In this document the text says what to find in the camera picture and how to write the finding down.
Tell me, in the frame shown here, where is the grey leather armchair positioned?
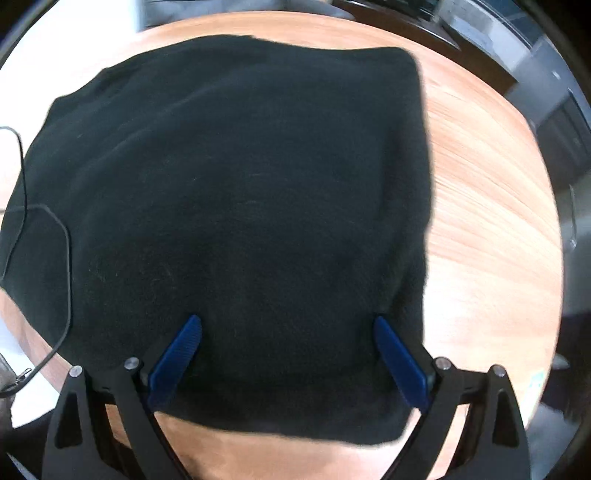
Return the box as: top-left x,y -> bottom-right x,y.
143,0 -> 354,20

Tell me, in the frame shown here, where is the dark wooden cabinet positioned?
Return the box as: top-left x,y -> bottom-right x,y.
333,0 -> 462,51

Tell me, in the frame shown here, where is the black fleece jacket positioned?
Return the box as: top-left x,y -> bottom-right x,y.
0,36 -> 437,446

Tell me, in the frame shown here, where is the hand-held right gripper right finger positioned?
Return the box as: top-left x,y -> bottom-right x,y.
373,316 -> 532,480

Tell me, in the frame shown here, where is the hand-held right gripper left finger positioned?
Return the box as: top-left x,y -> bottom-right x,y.
41,315 -> 202,480

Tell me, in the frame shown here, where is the black cable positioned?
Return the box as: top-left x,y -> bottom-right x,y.
0,127 -> 73,398

